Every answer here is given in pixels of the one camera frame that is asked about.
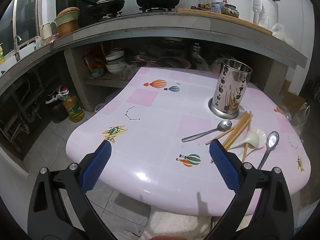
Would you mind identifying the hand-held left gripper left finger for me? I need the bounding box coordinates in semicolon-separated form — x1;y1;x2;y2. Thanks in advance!
28;140;118;240

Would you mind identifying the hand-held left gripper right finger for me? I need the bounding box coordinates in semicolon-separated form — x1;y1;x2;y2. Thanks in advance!
205;139;294;240

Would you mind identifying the steel spoon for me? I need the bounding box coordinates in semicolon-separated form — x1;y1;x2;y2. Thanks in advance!
182;119;233;143
257;131;280;170

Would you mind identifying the pile of wooden chopsticks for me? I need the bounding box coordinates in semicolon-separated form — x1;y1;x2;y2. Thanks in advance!
205;110;253;163

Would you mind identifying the perforated steel utensil holder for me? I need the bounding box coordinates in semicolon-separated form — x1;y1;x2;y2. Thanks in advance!
207;59;253;120

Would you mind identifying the yellow cooking oil bottle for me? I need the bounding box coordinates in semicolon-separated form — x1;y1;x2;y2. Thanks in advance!
62;87;85;123

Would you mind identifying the dark jar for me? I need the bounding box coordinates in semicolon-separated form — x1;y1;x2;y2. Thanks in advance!
45;90;68;122

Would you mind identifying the white fluffy garment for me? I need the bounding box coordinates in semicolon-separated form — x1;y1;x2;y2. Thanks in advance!
147;205;213;240

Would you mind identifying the grey drain pipe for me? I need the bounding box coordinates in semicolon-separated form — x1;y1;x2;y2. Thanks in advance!
15;70;48;135

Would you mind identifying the clear plastic bag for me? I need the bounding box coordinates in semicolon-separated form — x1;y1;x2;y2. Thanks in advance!
271;23;295;47
287;105;312;128

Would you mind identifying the cardboard box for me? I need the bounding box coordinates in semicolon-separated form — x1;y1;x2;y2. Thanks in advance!
280;80;307;120

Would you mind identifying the plastic bag of food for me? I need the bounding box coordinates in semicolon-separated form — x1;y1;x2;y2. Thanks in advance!
197;52;223;73

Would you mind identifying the stack of white bowls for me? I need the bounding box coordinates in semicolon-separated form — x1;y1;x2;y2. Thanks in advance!
105;50;127;75

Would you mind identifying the orange plastic bag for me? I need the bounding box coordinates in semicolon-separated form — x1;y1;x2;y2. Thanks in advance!
85;47;105;70

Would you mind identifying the red plastic basin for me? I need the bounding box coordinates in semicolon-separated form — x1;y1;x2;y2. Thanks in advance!
160;57;192;69

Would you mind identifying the small steel pot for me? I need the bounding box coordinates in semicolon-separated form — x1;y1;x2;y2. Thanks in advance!
191;42;203;59

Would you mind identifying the brown basin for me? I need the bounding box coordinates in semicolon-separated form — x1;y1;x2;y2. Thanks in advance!
57;21;80;37

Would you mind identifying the steel faucet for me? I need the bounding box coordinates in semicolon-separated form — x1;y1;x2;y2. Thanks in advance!
14;35;23;62

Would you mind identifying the wooden cutting board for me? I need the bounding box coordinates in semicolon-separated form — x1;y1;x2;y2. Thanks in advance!
178;8;273;36

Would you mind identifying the white cup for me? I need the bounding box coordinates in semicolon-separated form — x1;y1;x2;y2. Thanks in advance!
40;23;52;40

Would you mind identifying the green basin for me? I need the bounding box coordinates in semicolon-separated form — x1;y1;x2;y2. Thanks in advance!
54;14;80;27

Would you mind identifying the glass pickle jar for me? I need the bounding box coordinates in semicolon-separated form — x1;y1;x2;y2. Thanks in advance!
220;4;240;18

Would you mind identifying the brown round woven lid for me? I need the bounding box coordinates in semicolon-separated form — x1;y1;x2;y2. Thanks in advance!
57;7;80;17

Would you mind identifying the black wok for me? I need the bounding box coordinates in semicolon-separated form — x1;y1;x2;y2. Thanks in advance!
81;0;125;18

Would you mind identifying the gas stove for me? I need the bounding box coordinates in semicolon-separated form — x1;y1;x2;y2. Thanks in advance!
92;5;175;22

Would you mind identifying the window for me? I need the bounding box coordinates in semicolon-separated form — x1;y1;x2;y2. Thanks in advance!
12;0;42;45

